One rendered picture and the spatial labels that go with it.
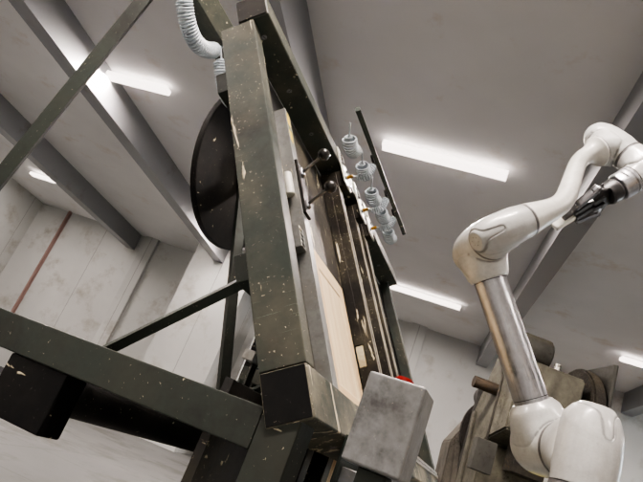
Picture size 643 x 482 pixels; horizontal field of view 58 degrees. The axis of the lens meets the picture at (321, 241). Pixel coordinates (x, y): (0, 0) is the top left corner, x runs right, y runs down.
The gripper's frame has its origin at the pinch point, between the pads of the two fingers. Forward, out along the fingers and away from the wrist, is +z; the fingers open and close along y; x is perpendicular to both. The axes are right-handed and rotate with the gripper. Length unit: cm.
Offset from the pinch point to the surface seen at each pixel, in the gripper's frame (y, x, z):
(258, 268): 51, 2, 87
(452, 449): -571, -201, 20
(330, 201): -13, -79, 51
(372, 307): -51, -49, 58
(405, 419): 40, 49, 76
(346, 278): -22, -45, 63
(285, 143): 41, -52, 61
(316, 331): 24, 6, 83
